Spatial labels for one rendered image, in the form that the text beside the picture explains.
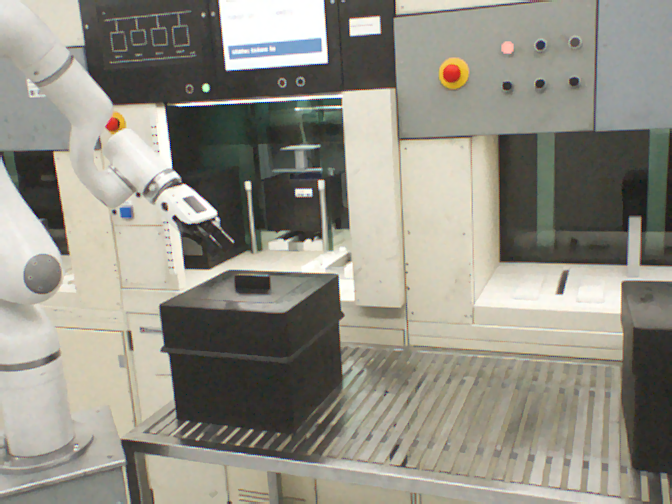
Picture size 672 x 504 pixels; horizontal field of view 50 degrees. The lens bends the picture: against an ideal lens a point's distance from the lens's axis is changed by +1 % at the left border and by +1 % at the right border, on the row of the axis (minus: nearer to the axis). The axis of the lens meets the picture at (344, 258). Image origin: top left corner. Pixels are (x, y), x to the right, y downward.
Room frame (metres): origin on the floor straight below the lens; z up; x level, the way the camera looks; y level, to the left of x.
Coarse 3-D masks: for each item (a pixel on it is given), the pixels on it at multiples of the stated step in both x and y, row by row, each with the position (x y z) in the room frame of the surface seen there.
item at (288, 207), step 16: (304, 160) 2.50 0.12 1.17; (272, 176) 2.53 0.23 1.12; (288, 176) 2.64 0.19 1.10; (336, 176) 2.53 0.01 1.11; (272, 192) 2.45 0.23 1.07; (288, 192) 2.42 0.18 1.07; (304, 192) 2.40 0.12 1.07; (336, 192) 2.51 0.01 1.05; (272, 208) 2.45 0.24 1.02; (288, 208) 2.43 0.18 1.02; (304, 208) 2.40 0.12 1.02; (336, 208) 2.51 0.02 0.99; (272, 224) 2.45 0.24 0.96; (288, 224) 2.43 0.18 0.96; (304, 224) 2.40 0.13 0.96; (320, 224) 2.38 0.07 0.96; (336, 224) 2.57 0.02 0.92
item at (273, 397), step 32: (320, 352) 1.42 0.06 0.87; (192, 384) 1.36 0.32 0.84; (224, 384) 1.33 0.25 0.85; (256, 384) 1.30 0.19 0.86; (288, 384) 1.28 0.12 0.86; (320, 384) 1.41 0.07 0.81; (192, 416) 1.36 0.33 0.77; (224, 416) 1.33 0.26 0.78; (256, 416) 1.31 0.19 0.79; (288, 416) 1.28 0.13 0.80
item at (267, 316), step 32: (192, 288) 1.49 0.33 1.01; (224, 288) 1.47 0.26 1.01; (256, 288) 1.44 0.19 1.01; (288, 288) 1.43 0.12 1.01; (320, 288) 1.43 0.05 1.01; (160, 320) 1.38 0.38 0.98; (192, 320) 1.35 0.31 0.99; (224, 320) 1.32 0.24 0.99; (256, 320) 1.29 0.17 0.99; (288, 320) 1.28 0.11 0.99; (320, 320) 1.42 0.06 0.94; (160, 352) 1.37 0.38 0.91; (192, 352) 1.35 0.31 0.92; (224, 352) 1.32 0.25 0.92; (256, 352) 1.29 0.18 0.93; (288, 352) 1.28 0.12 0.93
